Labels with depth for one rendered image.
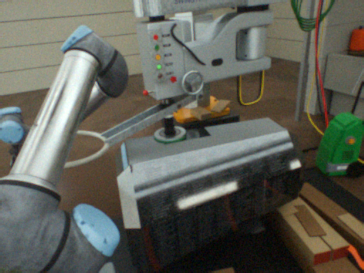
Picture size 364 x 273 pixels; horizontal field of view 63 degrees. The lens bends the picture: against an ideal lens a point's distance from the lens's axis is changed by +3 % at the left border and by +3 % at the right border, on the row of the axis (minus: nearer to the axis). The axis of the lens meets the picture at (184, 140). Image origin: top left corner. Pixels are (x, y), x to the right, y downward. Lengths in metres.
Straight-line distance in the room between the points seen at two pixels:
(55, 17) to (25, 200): 7.04
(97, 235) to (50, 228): 0.11
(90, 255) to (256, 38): 1.64
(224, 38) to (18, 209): 1.49
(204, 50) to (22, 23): 6.19
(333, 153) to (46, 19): 6.43
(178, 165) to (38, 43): 6.32
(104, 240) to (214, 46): 1.37
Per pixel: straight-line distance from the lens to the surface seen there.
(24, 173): 0.78
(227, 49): 1.90
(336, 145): 3.08
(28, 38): 7.68
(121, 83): 1.10
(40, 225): 0.74
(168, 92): 1.74
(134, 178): 1.67
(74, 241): 0.77
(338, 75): 4.41
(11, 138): 1.44
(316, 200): 2.66
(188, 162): 1.72
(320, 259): 2.12
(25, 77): 7.81
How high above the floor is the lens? 1.69
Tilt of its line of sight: 26 degrees down
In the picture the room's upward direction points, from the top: 5 degrees counter-clockwise
